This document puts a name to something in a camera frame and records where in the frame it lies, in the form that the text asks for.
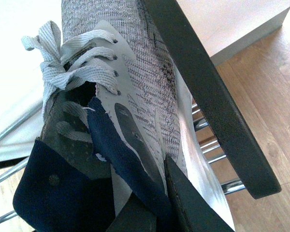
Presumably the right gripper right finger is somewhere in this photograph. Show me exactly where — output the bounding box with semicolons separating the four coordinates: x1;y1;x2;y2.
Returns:
164;156;233;232

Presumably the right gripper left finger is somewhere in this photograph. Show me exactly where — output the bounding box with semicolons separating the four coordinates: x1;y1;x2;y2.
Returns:
106;193;157;232

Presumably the grey sneaker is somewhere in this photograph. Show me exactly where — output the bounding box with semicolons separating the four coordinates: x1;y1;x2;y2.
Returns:
13;0;235;232

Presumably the black metal shoe rack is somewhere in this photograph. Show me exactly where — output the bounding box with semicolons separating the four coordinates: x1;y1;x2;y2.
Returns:
0;0;281;223

